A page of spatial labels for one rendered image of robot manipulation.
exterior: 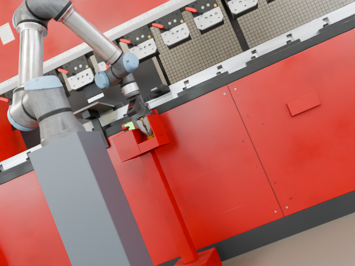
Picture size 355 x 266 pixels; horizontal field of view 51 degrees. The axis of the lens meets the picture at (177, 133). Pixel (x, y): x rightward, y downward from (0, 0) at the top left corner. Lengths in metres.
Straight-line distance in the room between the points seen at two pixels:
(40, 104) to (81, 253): 0.49
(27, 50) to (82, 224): 0.69
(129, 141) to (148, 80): 1.05
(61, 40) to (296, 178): 1.52
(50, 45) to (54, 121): 1.16
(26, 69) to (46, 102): 0.25
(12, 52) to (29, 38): 0.93
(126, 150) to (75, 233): 0.60
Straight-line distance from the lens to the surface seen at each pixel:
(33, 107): 1.32
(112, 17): 2.27
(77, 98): 2.85
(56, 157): 1.22
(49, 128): 1.26
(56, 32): 2.37
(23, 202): 2.31
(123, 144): 1.72
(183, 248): 1.78
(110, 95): 2.76
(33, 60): 1.51
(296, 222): 2.02
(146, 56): 2.16
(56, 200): 1.24
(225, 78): 1.96
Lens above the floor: 0.58
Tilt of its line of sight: 4 degrees up
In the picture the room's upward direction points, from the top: 23 degrees counter-clockwise
